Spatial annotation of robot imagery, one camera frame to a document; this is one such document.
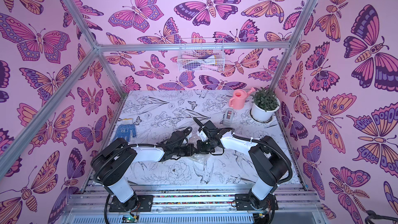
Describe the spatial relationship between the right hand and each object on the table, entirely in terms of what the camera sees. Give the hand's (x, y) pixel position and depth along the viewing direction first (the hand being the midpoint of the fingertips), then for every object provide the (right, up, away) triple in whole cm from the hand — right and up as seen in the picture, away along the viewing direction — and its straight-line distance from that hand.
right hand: (196, 150), depth 86 cm
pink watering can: (+28, +28, +19) cm, 44 cm away
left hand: (+1, -1, +4) cm, 4 cm away
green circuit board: (-30, -28, -14) cm, 44 cm away
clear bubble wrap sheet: (+2, -4, -1) cm, 4 cm away
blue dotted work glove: (-48, +9, +14) cm, 50 cm away
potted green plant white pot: (+41, +27, +6) cm, 49 cm away
